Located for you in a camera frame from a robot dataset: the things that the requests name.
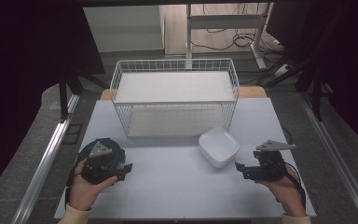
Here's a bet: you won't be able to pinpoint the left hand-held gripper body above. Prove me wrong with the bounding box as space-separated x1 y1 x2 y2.
81 141 126 185

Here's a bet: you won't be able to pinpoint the white square dish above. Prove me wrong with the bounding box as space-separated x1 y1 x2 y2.
198 126 241 169

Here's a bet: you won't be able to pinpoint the black metal stand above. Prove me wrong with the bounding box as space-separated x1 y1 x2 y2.
58 73 110 123
295 66 335 122

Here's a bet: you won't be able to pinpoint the aluminium rail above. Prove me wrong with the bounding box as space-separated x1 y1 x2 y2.
11 93 82 224
297 92 358 224

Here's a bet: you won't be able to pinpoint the wooden table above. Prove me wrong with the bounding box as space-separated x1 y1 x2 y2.
100 86 269 101

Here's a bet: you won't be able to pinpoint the white wire rack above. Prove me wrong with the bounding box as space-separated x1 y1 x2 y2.
109 58 241 138

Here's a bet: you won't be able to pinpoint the round container with blue lid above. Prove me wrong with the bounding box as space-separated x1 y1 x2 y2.
76 137 127 166

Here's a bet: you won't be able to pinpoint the person's right hand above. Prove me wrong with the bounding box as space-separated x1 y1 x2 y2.
256 164 308 217

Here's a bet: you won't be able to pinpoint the person's left hand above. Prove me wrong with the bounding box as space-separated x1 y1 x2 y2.
68 159 119 212

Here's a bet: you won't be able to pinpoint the white desk frame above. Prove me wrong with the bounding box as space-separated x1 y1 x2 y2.
186 3 274 70

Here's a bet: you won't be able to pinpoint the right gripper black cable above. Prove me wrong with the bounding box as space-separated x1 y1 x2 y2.
284 161 308 210

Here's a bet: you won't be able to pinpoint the black floor cables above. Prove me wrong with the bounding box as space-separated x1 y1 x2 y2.
189 3 285 55

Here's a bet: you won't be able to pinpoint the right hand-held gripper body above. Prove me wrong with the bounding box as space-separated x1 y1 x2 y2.
248 139 296 183

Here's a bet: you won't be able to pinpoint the white cabinet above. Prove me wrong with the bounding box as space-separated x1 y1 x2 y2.
83 5 166 54

